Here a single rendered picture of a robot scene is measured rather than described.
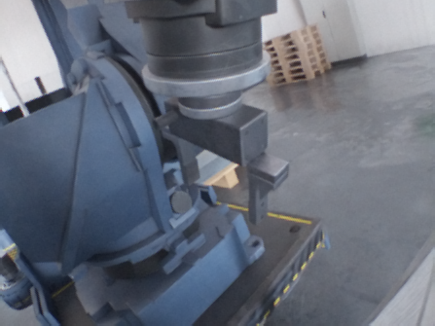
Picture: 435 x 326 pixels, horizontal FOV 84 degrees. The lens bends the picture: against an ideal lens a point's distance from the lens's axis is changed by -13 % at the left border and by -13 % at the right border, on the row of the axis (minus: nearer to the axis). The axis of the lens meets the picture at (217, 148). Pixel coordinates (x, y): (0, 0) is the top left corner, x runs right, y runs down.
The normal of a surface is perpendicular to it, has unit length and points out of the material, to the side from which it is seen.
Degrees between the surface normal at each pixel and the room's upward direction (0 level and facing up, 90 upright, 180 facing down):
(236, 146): 90
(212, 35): 108
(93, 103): 90
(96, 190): 90
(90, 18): 87
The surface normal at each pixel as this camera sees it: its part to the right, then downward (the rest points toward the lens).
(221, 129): -0.68, 0.46
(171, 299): 0.64, 0.00
